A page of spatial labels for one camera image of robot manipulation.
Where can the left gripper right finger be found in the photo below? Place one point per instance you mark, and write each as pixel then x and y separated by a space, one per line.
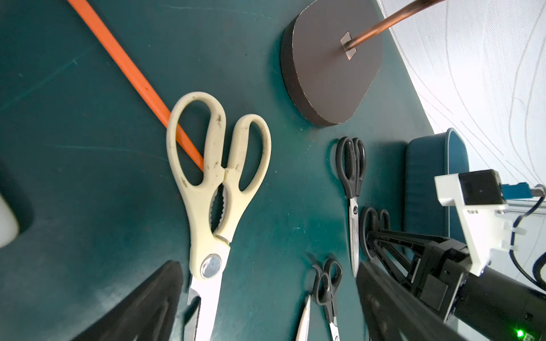
pixel 391 313

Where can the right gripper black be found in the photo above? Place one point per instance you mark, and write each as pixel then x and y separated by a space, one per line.
pixel 438 269

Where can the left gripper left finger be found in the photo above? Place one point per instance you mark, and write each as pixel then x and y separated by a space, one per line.
pixel 148 313

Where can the black scissors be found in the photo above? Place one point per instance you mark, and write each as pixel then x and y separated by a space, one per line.
pixel 371 220
pixel 326 283
pixel 350 165

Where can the pink handled scissors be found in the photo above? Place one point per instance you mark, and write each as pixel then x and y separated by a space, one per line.
pixel 303 328

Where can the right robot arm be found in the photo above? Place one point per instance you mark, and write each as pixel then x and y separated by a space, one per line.
pixel 498 307

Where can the blue plastic storage box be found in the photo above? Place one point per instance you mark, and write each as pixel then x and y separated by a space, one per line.
pixel 426 158

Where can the green table mat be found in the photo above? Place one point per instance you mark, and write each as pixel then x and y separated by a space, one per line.
pixel 84 164

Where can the white hello kitty spoon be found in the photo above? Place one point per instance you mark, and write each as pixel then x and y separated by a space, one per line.
pixel 9 226

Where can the orange spoon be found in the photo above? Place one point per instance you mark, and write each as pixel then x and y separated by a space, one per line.
pixel 123 61

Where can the copper cup holder stand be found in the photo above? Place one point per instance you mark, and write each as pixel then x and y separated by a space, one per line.
pixel 331 53

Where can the cream handled kitchen scissors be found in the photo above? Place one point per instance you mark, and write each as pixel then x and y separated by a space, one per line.
pixel 215 206

